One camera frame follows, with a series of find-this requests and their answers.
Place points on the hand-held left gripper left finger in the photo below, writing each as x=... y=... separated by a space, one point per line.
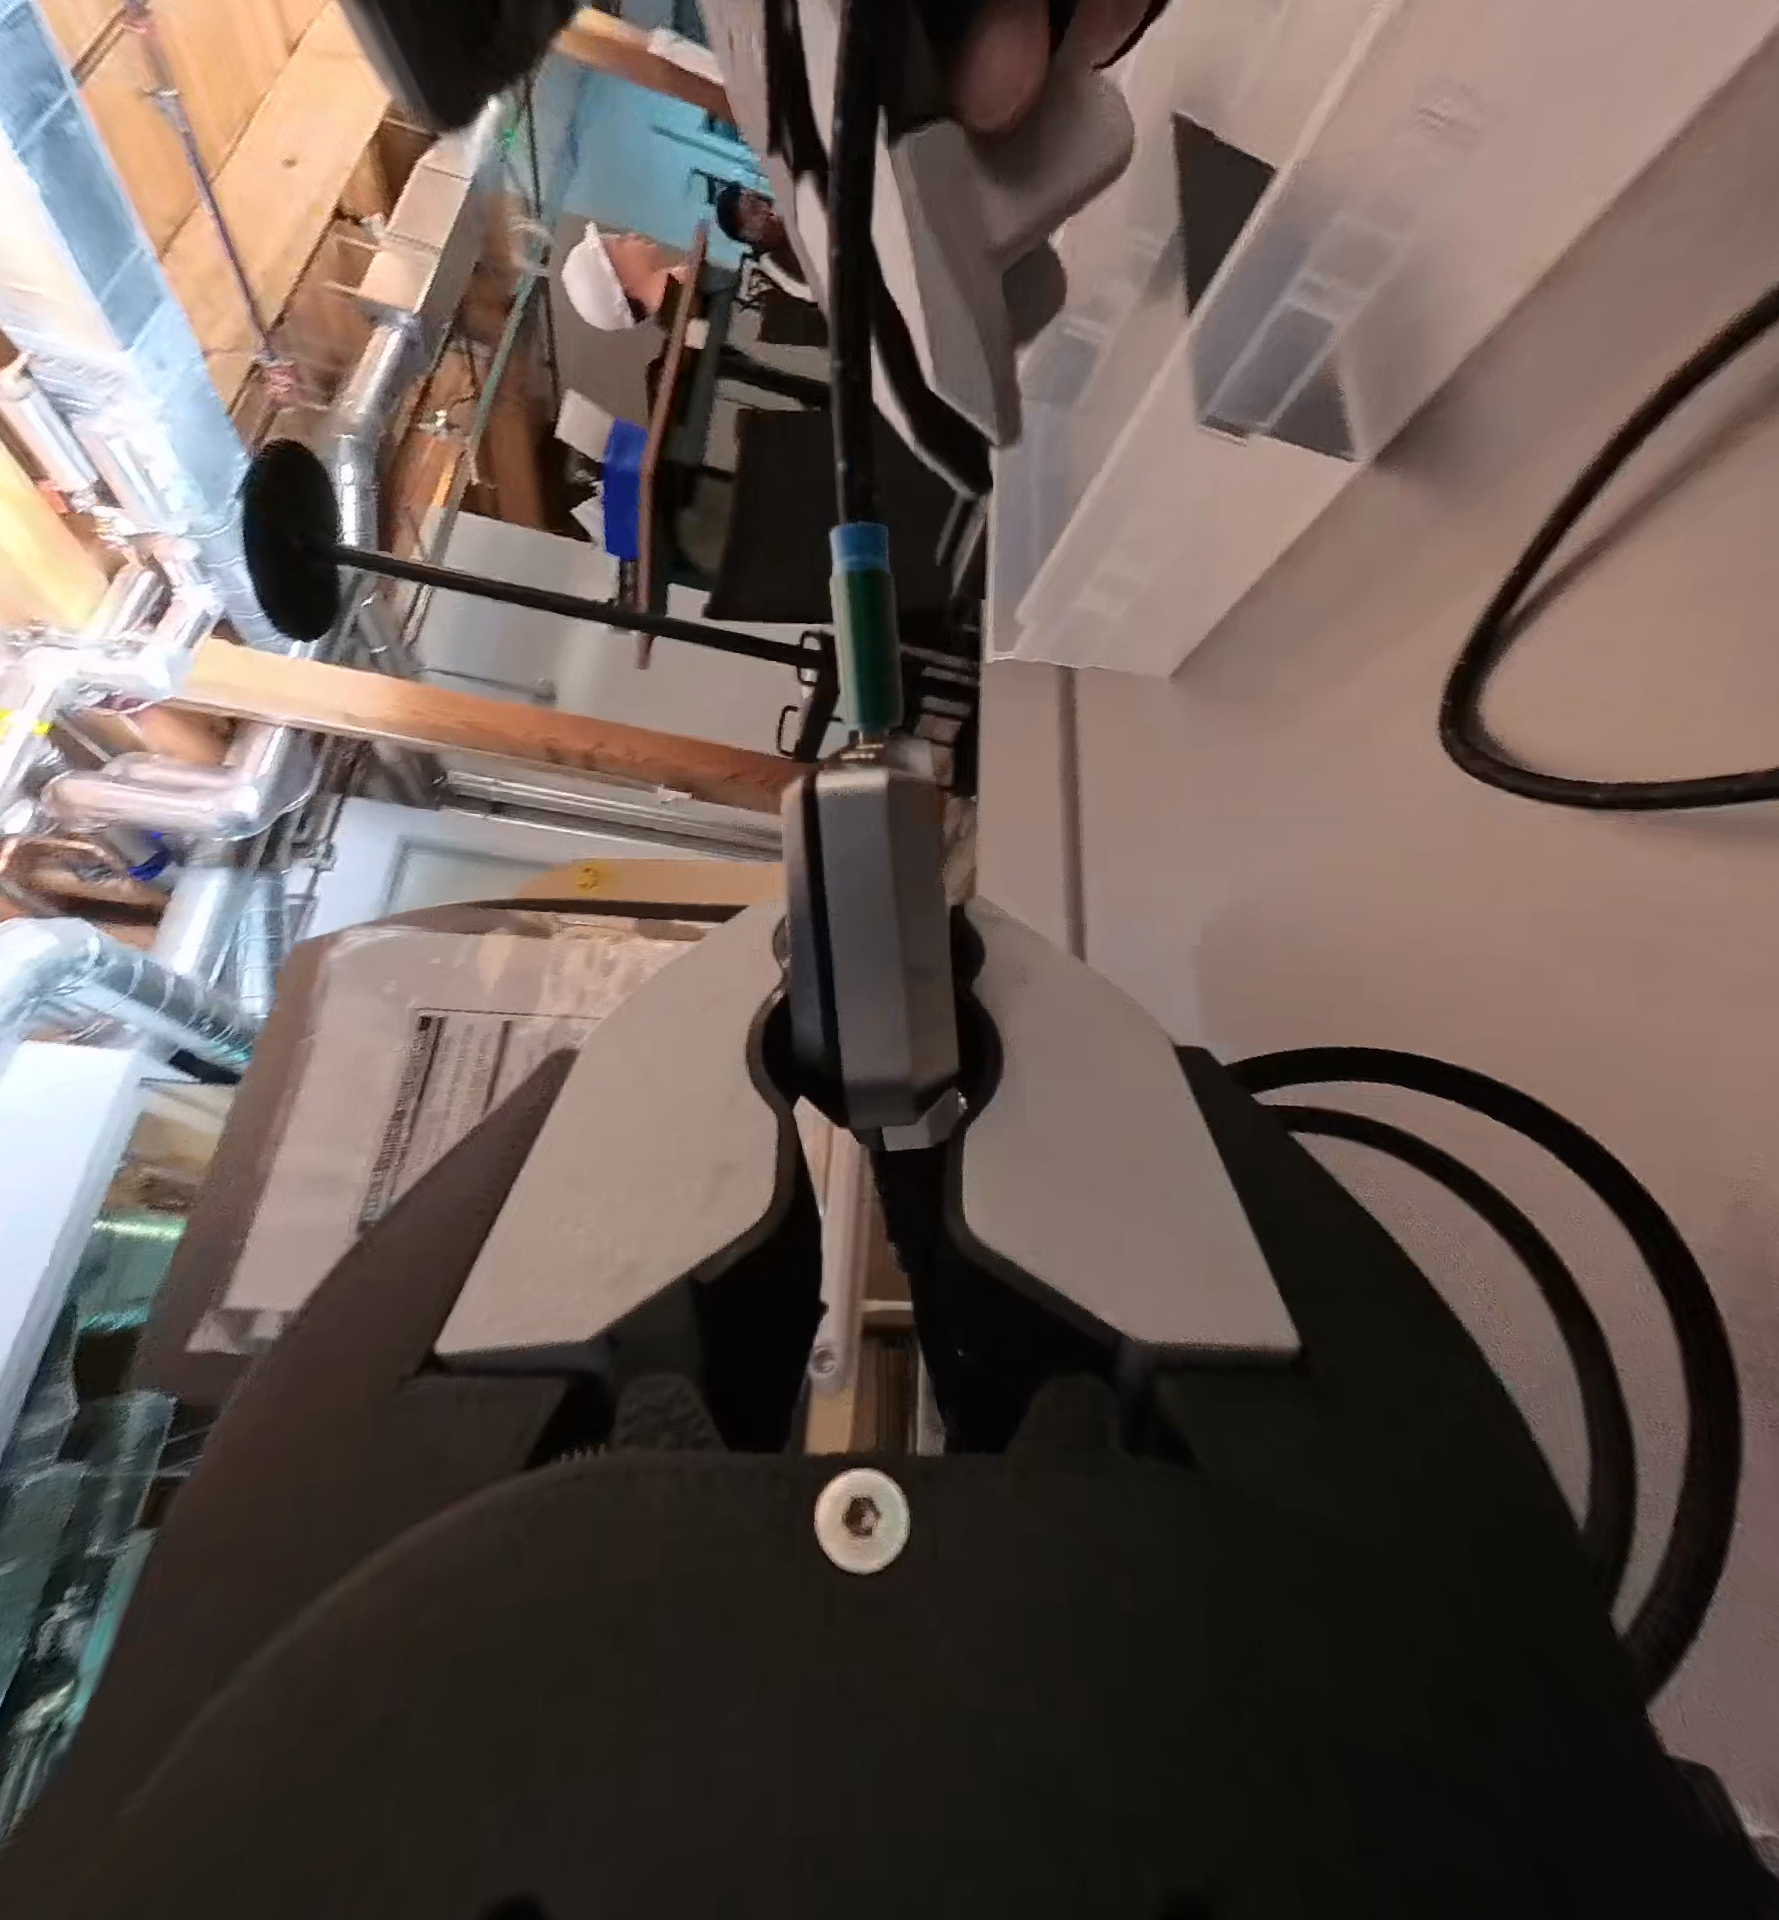
x=633 y=1184

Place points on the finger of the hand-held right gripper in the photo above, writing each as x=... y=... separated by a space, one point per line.
x=754 y=91
x=963 y=317

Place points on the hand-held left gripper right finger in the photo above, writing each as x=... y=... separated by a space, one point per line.
x=1129 y=1184

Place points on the clear plastic bin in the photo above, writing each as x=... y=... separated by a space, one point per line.
x=1280 y=375

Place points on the dark metal hdmi switch box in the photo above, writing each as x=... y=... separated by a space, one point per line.
x=882 y=930

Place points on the person's right hand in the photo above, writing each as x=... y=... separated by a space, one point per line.
x=1008 y=60

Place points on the wooden instruction sign board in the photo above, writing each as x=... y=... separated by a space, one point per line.
x=379 y=1021

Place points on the black round-base pole stand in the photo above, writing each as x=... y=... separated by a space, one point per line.
x=289 y=539

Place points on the silver bent air duct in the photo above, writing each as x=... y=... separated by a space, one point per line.
x=79 y=975

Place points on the rectangular silver air duct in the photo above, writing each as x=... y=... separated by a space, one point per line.
x=18 y=151

